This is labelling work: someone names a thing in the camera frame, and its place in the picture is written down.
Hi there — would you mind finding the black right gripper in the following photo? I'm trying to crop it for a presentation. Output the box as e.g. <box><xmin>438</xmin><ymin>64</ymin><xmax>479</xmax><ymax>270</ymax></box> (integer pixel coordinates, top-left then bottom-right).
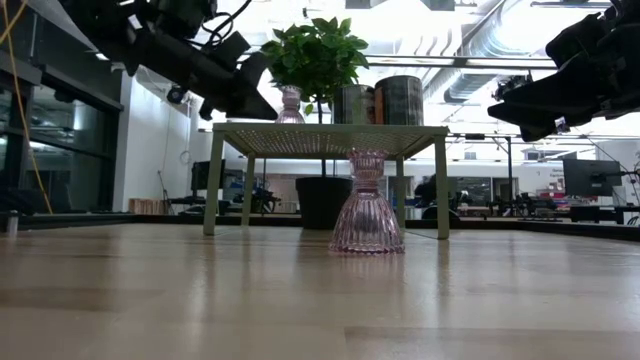
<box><xmin>487</xmin><ymin>12</ymin><xmax>640</xmax><ymax>144</ymax></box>

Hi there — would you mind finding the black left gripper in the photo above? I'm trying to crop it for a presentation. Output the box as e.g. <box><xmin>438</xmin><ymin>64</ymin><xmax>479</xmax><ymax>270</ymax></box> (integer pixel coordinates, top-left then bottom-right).
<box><xmin>134</xmin><ymin>29</ymin><xmax>279</xmax><ymax>122</ymax></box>

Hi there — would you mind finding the pink ribbed glass candle holder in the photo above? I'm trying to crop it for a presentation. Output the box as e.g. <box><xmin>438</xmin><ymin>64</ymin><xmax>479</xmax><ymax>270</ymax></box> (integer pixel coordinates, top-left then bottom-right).
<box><xmin>328</xmin><ymin>148</ymin><xmax>406</xmax><ymax>256</ymax></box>
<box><xmin>274</xmin><ymin>84</ymin><xmax>306</xmax><ymax>125</ymax></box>

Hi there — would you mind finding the silver tin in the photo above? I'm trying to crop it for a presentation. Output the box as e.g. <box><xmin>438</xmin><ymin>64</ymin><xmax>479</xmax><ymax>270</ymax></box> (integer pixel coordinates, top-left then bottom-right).
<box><xmin>332</xmin><ymin>83</ymin><xmax>376</xmax><ymax>125</ymax></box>

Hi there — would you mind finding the dark ribbed tin can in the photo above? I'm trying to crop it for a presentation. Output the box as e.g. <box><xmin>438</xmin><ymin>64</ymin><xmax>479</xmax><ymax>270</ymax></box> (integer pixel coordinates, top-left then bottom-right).
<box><xmin>373</xmin><ymin>74</ymin><xmax>425</xmax><ymax>126</ymax></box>

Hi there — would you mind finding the black ceiling spotlight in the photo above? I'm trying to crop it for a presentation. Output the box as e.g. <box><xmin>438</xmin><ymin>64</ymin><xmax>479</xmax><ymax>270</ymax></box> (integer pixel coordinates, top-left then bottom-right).
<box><xmin>166</xmin><ymin>84</ymin><xmax>187</xmax><ymax>106</ymax></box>
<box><xmin>492</xmin><ymin>73</ymin><xmax>534</xmax><ymax>101</ymax></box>

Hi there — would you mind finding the dark computer monitor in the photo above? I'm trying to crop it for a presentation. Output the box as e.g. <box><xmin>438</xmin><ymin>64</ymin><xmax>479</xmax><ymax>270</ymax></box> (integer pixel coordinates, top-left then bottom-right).
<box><xmin>190</xmin><ymin>159</ymin><xmax>227</xmax><ymax>192</ymax></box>
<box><xmin>562</xmin><ymin>158</ymin><xmax>624</xmax><ymax>198</ymax></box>

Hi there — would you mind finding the green leafy plant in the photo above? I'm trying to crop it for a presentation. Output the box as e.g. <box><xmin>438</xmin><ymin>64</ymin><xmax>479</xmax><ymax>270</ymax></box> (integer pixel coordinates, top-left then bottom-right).
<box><xmin>259</xmin><ymin>16</ymin><xmax>370</xmax><ymax>179</ymax></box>

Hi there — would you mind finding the green perforated metal riser shelf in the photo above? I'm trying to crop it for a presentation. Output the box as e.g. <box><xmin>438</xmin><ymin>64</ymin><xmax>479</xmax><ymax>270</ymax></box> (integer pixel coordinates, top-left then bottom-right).
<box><xmin>202</xmin><ymin>122</ymin><xmax>451</xmax><ymax>241</ymax></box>

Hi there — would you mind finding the black desk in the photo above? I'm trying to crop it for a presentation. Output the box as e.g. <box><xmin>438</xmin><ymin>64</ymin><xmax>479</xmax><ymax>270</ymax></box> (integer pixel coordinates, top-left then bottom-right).
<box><xmin>569</xmin><ymin>202</ymin><xmax>640</xmax><ymax>226</ymax></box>

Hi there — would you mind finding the wooden crate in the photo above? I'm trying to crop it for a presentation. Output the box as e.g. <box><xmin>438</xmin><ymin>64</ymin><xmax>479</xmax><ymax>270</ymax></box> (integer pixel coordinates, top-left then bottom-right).
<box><xmin>128</xmin><ymin>197</ymin><xmax>171</xmax><ymax>216</ymax></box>

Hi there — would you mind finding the black plant pot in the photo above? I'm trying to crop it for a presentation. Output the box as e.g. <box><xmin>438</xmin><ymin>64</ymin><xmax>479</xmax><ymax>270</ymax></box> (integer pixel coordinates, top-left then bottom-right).
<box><xmin>294</xmin><ymin>175</ymin><xmax>353</xmax><ymax>231</ymax></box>

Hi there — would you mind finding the person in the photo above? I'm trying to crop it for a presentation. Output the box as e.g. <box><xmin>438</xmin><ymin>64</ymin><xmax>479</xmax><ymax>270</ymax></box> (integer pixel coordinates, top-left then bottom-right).
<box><xmin>413</xmin><ymin>174</ymin><xmax>439</xmax><ymax>207</ymax></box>

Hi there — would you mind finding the black chair back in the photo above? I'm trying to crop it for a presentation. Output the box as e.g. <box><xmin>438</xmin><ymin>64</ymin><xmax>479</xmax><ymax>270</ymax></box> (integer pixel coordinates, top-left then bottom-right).
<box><xmin>421</xmin><ymin>205</ymin><xmax>462</xmax><ymax>222</ymax></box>

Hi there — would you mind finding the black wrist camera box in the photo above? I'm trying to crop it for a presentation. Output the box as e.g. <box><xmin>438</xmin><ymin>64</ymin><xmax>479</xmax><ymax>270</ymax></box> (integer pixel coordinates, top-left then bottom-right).
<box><xmin>214</xmin><ymin>30</ymin><xmax>252</xmax><ymax>66</ymax></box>

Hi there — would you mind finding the distant black gantry frame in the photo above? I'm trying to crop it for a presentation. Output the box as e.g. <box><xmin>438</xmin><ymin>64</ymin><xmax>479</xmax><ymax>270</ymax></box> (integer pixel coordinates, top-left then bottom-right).
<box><xmin>446</xmin><ymin>132</ymin><xmax>515</xmax><ymax>201</ymax></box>

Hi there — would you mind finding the black aluminium table frame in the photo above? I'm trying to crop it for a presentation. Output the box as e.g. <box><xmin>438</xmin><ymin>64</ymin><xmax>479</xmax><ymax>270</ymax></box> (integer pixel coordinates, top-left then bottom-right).
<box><xmin>19</xmin><ymin>212</ymin><xmax>640</xmax><ymax>243</ymax></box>

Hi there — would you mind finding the yellow cable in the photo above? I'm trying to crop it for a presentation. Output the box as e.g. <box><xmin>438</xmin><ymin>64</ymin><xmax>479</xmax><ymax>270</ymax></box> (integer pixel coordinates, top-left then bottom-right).
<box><xmin>0</xmin><ymin>0</ymin><xmax>55</xmax><ymax>216</ymax></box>

